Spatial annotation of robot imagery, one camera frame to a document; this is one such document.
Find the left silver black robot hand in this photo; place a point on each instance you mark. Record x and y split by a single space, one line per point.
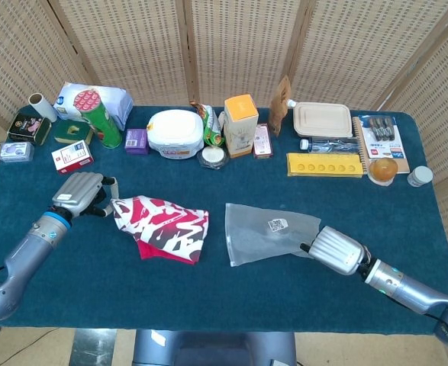
76 190

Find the red white black printed garment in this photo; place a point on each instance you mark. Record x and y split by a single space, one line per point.
162 225

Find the lavender paper pack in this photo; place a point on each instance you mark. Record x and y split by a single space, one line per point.
118 104

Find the white cardboard tube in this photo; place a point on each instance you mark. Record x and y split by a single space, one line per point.
42 106

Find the green chips can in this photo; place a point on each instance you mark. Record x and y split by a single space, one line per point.
107 126

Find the woven folding screen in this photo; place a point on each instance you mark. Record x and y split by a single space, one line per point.
132 45

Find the small purple box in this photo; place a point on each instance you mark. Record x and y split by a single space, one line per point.
136 141

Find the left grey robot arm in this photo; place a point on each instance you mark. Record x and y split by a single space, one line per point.
21 255

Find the white blue plastic pack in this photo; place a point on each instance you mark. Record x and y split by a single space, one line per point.
65 103

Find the white lidded wipes container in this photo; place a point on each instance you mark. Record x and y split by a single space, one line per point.
174 129

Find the green snack packet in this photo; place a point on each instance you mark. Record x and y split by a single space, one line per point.
212 126

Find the beige lidded lunch container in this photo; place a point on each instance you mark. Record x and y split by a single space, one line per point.
323 118

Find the red white carton box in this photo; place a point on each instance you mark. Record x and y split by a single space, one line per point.
73 156

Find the yellow tray with round holes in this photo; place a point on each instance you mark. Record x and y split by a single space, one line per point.
323 167

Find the grey robot torso base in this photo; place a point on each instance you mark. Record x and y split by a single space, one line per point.
208 347

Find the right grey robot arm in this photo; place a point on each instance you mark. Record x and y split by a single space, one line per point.
410 291

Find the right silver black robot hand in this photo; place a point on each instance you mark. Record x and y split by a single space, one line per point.
336 249

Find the small white jar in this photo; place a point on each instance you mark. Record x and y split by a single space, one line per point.
420 176

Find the clear bag with red-white clothing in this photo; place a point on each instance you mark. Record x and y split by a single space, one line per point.
254 232

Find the blue white tissue pack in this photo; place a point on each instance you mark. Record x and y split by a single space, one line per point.
15 151

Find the blister pack of clips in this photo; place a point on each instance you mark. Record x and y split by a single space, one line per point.
384 145

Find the dark green gold box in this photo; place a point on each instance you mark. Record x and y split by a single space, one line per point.
67 131

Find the tall cream orange diffuser box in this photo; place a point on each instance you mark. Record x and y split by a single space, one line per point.
240 126

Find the small patterned ceramic bowl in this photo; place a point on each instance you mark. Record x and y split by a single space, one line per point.
213 154

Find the dark green tin box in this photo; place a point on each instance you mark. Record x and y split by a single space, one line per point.
29 127

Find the orange glossy ball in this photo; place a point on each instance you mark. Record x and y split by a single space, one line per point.
384 169

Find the small pink red box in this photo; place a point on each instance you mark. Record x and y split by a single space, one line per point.
263 139

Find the brown spouted stand-up pouch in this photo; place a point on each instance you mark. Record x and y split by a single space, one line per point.
281 103

